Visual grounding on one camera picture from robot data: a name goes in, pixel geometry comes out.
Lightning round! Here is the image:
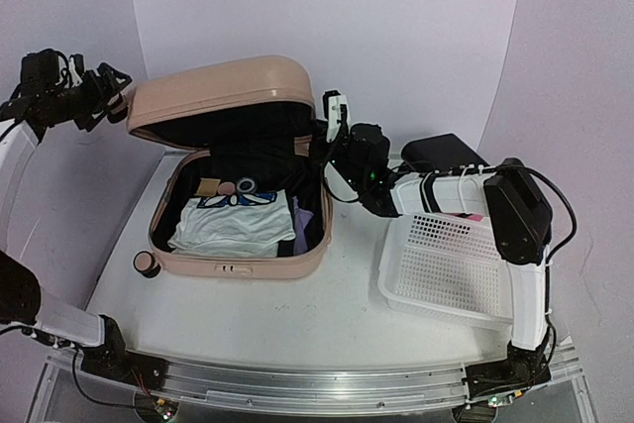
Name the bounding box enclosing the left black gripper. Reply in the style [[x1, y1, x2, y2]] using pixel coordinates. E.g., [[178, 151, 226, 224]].
[[46, 60, 131, 130]]

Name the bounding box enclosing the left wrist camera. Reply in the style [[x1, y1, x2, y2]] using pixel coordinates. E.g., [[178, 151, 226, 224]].
[[61, 53, 85, 88]]

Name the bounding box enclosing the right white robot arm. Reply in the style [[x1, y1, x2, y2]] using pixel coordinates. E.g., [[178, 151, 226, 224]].
[[322, 119, 556, 392]]

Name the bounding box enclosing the pink hard-shell suitcase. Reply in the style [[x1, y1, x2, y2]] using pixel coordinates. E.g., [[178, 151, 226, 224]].
[[127, 55, 333, 279]]

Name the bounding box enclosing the white perforated plastic basket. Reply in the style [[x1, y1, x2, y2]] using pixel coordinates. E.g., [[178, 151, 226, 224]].
[[377, 214, 512, 331]]

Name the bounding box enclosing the pink round compact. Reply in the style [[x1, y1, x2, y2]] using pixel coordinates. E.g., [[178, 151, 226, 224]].
[[217, 181, 236, 196]]

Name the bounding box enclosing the purple folded garment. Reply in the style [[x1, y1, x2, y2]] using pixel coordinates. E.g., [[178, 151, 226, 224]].
[[291, 196, 314, 256]]

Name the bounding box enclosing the tan square compact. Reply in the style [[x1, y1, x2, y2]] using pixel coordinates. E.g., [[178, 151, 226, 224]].
[[195, 177, 221, 197]]

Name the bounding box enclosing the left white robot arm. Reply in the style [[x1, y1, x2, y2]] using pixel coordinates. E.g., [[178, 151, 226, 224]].
[[1, 48, 133, 380]]

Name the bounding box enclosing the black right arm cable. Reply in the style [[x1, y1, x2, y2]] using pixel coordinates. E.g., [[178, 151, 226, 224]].
[[514, 167, 579, 265]]

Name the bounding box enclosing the white printed t-shirt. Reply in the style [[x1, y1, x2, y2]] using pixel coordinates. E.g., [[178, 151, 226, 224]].
[[167, 190, 296, 258]]

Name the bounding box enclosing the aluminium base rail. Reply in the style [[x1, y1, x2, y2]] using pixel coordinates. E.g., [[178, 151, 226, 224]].
[[44, 333, 581, 409]]

